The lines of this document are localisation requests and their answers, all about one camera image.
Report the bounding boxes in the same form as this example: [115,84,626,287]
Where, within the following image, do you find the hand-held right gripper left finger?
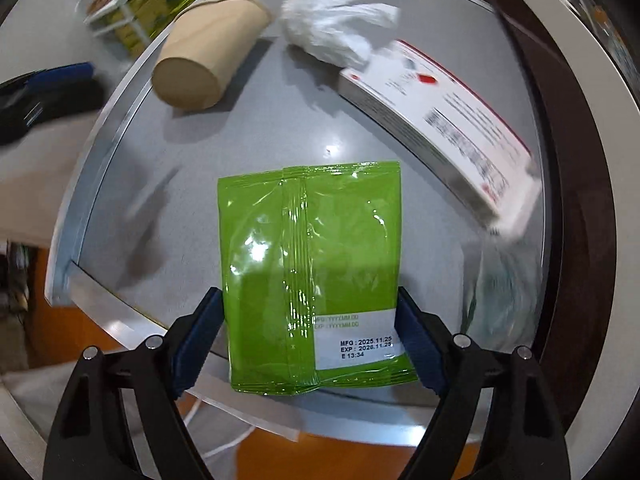
[42,286,226,480]

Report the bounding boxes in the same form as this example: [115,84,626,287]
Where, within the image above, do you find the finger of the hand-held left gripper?
[0,80,107,146]
[0,62,97,97]

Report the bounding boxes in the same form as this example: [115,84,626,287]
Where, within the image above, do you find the crumpled white tissue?
[279,0,401,68]

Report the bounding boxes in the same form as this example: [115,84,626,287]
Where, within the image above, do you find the white rolling cart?
[75,0,201,58]

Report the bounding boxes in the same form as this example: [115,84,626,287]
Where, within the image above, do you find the brown paper cup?
[151,0,275,112]

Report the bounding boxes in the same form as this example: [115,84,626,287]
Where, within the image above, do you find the white and red carton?
[337,40,543,238]

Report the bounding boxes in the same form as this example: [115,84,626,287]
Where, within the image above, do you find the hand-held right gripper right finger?
[395,285,573,480]

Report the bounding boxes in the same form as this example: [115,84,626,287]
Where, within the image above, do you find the clear plastic wrapper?
[462,240,543,353]

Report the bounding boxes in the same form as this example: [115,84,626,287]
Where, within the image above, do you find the green foil packet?
[216,160,420,396]

